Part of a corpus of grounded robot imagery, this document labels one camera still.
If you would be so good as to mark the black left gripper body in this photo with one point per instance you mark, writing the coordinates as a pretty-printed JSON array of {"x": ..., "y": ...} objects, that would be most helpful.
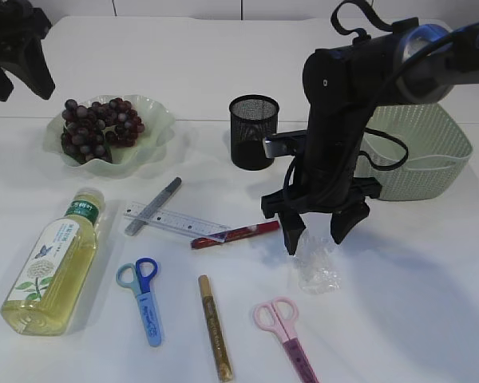
[{"x": 22, "y": 29}]

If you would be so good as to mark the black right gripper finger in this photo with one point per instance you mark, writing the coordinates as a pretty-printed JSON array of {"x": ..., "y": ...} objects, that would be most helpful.
[
  {"x": 292, "y": 226},
  {"x": 344, "y": 221}
]

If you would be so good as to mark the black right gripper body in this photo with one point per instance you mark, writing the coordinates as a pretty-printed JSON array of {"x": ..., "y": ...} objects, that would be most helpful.
[{"x": 304, "y": 192}]

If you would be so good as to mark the clear plastic sheet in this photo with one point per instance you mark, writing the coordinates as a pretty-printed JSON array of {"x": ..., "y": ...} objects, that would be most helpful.
[{"x": 314, "y": 265}]

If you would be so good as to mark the artificial red grape bunch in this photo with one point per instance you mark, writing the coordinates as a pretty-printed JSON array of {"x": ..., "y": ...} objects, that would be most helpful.
[{"x": 90, "y": 133}]

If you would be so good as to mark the pink capped scissors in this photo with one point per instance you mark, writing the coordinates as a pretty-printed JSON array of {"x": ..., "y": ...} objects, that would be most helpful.
[{"x": 279, "y": 316}]

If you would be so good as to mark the yellow tea bottle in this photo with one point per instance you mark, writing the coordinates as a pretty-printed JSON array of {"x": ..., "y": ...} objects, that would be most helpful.
[{"x": 45, "y": 293}]

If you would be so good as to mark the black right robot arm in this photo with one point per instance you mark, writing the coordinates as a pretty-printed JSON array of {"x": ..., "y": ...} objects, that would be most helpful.
[{"x": 411, "y": 64}]

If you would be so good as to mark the red marker pen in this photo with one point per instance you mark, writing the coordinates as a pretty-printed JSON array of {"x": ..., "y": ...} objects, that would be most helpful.
[{"x": 239, "y": 233}]

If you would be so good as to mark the black mesh pen holder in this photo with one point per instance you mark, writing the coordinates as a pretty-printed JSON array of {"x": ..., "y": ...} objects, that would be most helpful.
[{"x": 253, "y": 117}]

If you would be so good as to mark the green woven plastic basket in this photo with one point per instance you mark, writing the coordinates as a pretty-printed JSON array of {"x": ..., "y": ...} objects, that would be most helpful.
[{"x": 438, "y": 151}]

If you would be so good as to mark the clear plastic ruler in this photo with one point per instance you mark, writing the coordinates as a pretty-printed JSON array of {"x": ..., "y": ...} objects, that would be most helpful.
[{"x": 176, "y": 222}]

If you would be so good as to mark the grey marker pen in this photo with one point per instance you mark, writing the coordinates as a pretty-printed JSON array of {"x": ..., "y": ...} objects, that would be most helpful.
[{"x": 153, "y": 206}]

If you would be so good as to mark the gold glitter marker pen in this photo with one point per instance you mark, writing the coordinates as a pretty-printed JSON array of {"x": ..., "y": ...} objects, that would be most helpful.
[{"x": 219, "y": 350}]

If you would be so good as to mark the blue capped scissors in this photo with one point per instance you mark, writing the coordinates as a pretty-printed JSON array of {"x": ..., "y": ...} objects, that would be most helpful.
[{"x": 144, "y": 270}]

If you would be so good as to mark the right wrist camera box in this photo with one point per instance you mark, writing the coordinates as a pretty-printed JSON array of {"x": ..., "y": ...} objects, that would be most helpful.
[{"x": 285, "y": 144}]

